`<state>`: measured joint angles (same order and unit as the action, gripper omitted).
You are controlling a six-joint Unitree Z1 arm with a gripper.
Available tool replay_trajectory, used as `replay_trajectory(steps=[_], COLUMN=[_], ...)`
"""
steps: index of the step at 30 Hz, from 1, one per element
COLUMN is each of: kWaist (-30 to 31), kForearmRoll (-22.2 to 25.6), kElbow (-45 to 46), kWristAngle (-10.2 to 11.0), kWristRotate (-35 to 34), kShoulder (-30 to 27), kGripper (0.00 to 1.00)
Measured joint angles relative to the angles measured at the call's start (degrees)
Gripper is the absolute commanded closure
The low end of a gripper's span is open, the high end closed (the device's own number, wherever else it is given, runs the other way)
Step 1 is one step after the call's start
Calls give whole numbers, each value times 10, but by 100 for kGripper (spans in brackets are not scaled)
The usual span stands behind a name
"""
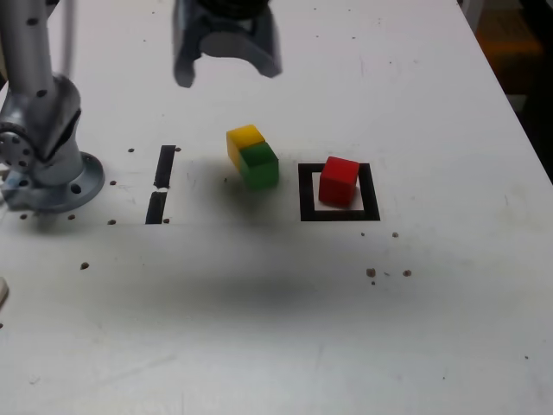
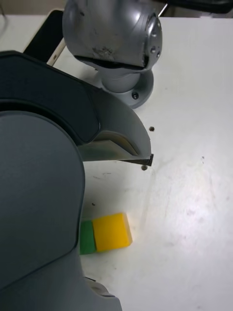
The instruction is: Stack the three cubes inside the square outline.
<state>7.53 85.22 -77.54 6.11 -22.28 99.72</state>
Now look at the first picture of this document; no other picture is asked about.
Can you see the black tape strip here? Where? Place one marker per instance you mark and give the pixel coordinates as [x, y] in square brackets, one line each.
[166, 164]

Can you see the red cube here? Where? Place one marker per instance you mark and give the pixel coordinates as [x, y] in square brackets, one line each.
[339, 181]

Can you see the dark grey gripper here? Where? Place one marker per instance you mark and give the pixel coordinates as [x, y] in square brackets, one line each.
[188, 17]

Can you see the green cube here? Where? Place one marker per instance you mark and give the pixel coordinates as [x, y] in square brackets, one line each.
[259, 168]

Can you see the yellow cube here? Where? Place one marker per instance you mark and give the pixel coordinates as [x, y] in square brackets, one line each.
[244, 135]

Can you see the black tape square outline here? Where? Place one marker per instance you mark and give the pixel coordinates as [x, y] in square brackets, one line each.
[306, 194]

